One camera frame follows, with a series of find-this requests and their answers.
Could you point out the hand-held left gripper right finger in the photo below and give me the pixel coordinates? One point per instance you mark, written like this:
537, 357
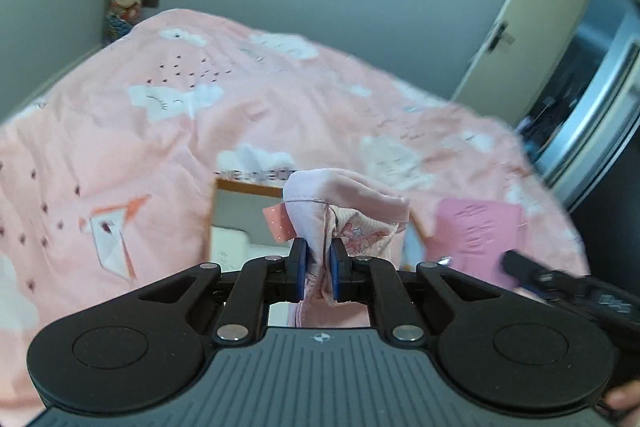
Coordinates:
337, 269

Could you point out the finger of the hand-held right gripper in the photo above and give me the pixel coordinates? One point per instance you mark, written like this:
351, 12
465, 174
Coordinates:
522, 269

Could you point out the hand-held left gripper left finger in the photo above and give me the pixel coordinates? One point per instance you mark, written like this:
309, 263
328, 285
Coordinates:
298, 269

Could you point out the pink cloth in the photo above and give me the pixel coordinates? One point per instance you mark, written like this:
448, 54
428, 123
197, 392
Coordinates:
470, 237

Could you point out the pink child garment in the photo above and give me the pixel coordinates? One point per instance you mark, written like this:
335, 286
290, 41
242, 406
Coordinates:
345, 202

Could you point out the white booklet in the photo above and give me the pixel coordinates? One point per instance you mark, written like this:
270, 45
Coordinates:
227, 247

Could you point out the person's right hand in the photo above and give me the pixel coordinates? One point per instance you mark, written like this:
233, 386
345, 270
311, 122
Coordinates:
622, 401

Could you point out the pink cloud print blanket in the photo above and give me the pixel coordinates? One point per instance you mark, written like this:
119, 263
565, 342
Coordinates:
150, 132

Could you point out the white door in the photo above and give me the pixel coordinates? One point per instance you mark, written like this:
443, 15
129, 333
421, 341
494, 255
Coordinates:
530, 7

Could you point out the silver door frame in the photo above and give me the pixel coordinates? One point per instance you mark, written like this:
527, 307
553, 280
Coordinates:
595, 117

